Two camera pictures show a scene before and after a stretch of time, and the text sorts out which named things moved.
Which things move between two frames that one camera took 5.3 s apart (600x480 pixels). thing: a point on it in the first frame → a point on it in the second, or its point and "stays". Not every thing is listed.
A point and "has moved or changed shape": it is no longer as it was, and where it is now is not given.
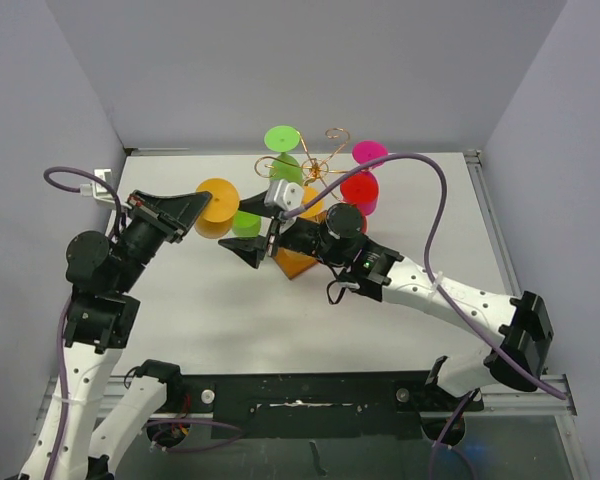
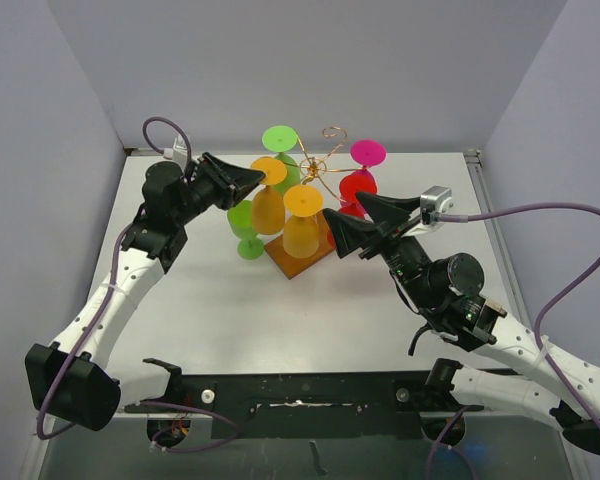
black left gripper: (173, 215) → (232, 183)
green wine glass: (284, 138) stays
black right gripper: (253, 248) → (351, 232)
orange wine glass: (216, 219) → (268, 209)
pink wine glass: (368, 151) stays
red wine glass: (362, 191) has moved or changed shape
